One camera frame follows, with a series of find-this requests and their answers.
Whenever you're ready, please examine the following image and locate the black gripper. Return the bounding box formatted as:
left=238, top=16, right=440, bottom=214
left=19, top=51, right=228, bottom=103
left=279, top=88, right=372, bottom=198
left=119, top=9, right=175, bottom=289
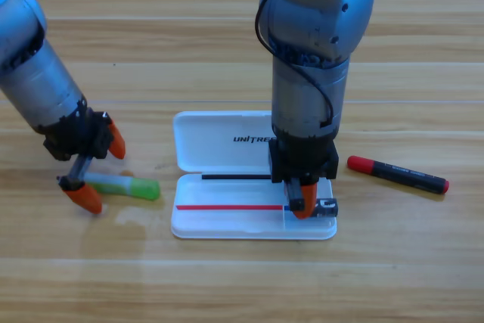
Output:
left=42, top=101, right=126, bottom=215
left=267, top=135, right=339, bottom=220

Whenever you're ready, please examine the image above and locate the black eraser with white print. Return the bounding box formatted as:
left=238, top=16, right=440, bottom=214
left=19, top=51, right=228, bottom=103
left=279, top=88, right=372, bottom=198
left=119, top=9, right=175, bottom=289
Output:
left=312, top=197, right=337, bottom=218

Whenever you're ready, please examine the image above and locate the green highlighter pen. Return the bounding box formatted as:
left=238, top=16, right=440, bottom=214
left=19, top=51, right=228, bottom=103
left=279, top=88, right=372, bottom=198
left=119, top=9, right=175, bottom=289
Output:
left=81, top=171, right=161, bottom=201

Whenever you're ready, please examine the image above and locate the red and black marker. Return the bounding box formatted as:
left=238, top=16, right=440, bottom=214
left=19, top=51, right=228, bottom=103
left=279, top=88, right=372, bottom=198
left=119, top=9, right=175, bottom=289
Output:
left=346, top=154, right=450, bottom=194

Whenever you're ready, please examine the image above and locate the white Unitree pencil case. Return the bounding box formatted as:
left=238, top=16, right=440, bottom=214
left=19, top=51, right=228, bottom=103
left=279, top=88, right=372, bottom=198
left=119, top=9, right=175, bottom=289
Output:
left=170, top=110, right=337, bottom=241

